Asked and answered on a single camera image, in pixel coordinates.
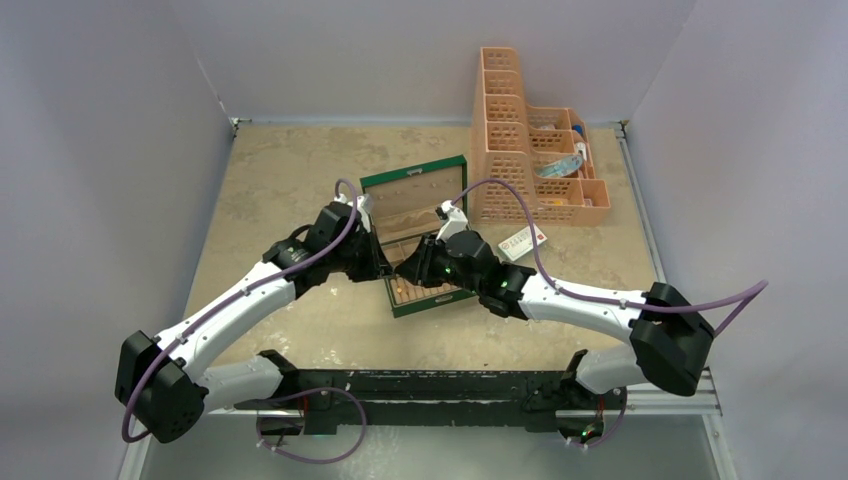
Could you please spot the orange plastic organizer rack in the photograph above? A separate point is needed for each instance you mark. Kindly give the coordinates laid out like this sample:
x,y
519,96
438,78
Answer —
x,y
511,138

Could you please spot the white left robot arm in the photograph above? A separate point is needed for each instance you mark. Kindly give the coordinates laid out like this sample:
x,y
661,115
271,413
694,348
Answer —
x,y
167,381

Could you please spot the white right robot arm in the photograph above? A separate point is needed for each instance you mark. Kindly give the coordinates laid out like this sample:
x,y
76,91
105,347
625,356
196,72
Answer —
x,y
663,339

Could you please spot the green jewelry box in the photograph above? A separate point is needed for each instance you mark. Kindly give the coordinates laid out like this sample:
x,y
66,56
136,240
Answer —
x,y
404,203

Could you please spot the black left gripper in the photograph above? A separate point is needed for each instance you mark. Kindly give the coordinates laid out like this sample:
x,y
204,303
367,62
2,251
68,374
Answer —
x,y
377,265

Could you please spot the small white green box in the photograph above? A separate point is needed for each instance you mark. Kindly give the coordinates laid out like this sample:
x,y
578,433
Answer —
x,y
521,243

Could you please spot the clear tape roll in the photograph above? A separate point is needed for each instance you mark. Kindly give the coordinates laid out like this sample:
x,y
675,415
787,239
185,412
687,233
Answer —
x,y
562,167

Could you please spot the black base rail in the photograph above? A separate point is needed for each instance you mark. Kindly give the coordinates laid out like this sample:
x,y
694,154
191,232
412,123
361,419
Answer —
x,y
547,401

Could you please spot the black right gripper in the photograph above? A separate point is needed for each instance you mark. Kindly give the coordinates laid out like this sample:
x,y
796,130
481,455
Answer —
x,y
413,269

